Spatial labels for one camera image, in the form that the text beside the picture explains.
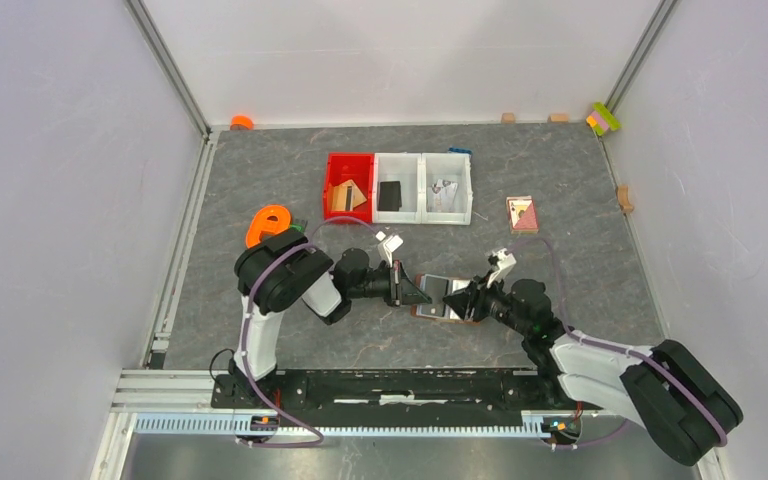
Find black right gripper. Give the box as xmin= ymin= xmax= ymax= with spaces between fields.
xmin=441 ymin=269 xmax=530 ymax=337

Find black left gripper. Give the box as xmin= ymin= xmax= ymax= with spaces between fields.
xmin=348 ymin=259 xmax=431 ymax=306

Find dark grey credit card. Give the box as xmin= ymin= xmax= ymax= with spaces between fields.
xmin=415 ymin=274 xmax=451 ymax=320

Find brown leather card holder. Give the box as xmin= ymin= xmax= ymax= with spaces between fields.
xmin=411 ymin=274 xmax=485 ymax=326

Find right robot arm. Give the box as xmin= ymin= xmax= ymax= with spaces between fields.
xmin=443 ymin=278 xmax=744 ymax=466

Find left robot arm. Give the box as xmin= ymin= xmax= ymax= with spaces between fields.
xmin=231 ymin=228 xmax=432 ymax=408

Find cards in white bin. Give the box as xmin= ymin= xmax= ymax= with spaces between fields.
xmin=428 ymin=178 xmax=458 ymax=213

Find black card in bin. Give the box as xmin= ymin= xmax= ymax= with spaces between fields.
xmin=378 ymin=181 xmax=402 ymax=212

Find playing card box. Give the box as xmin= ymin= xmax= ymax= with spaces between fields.
xmin=506 ymin=196 xmax=539 ymax=233

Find cards in red bin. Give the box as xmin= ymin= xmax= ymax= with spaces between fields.
xmin=327 ymin=179 xmax=368 ymax=212

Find white plastic bin right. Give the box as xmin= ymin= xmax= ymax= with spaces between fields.
xmin=419 ymin=152 xmax=473 ymax=226

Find white plastic bin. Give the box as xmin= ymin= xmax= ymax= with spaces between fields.
xmin=373 ymin=152 xmax=421 ymax=224
xmin=419 ymin=152 xmax=473 ymax=226

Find red plastic bin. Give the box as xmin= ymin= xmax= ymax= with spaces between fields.
xmin=322 ymin=152 xmax=374 ymax=223

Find white plastic bin left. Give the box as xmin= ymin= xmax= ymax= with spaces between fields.
xmin=373 ymin=152 xmax=421 ymax=224

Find orange tape dispenser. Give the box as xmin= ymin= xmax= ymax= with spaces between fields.
xmin=245 ymin=204 xmax=292 ymax=248

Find wooden arch block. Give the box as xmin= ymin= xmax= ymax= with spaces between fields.
xmin=616 ymin=185 xmax=635 ymax=215

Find wooden block middle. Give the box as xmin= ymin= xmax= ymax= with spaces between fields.
xmin=548 ymin=113 xmax=570 ymax=123

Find colourful toy block stack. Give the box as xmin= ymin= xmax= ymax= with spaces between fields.
xmin=585 ymin=102 xmax=622 ymax=137

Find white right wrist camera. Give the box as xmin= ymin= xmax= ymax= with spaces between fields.
xmin=486 ymin=248 xmax=517 ymax=286

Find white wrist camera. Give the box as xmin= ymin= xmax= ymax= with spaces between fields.
xmin=375 ymin=231 xmax=404 ymax=267
xmin=486 ymin=248 xmax=517 ymax=286

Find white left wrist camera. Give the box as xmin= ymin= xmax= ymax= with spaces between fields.
xmin=375 ymin=231 xmax=404 ymax=267

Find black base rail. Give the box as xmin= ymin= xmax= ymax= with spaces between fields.
xmin=211 ymin=368 xmax=580 ymax=428

